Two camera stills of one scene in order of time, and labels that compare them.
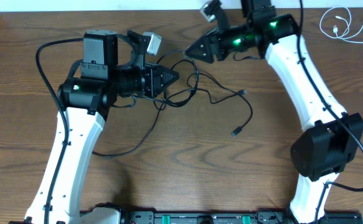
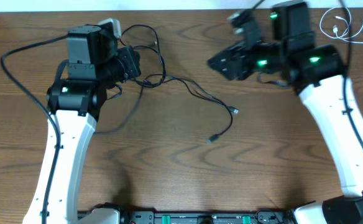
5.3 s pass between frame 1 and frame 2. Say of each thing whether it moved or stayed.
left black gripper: moved
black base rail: stayed
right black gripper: moved
